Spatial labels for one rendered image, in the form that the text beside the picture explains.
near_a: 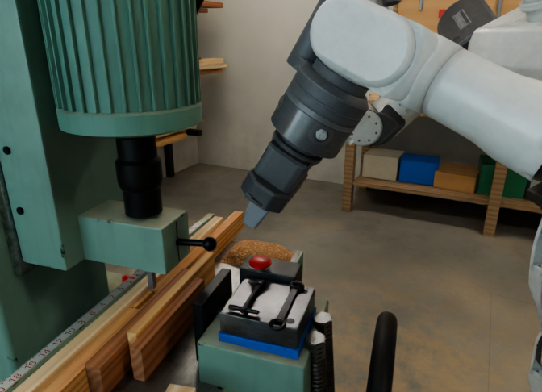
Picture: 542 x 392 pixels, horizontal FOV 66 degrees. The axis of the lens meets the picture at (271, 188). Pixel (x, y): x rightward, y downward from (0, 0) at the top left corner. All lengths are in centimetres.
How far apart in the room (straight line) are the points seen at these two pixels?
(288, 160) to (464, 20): 57
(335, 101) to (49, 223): 41
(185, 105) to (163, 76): 5
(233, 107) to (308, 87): 388
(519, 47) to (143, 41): 54
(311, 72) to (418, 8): 324
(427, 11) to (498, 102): 329
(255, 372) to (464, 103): 36
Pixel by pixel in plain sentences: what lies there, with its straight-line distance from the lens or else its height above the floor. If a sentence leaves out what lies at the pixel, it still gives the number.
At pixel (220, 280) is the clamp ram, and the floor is 100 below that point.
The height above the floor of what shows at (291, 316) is 100.
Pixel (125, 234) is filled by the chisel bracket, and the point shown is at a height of 105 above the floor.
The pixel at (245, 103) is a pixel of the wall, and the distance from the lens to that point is 423.
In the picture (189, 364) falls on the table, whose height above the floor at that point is 90.
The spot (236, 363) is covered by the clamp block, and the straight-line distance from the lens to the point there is 53.
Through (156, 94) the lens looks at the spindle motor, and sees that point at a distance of 49.
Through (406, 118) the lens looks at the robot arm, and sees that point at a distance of 95.
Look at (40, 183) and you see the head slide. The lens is 61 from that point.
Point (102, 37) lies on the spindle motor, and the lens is 49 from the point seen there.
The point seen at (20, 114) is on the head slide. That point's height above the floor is 122.
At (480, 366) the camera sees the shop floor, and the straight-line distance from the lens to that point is 210.
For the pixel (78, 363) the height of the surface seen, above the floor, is 94.
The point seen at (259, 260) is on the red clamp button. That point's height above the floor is 102.
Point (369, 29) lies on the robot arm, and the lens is 40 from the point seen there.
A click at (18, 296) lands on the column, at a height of 94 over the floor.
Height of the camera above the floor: 130
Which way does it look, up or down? 20 degrees down
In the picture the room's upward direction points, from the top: straight up
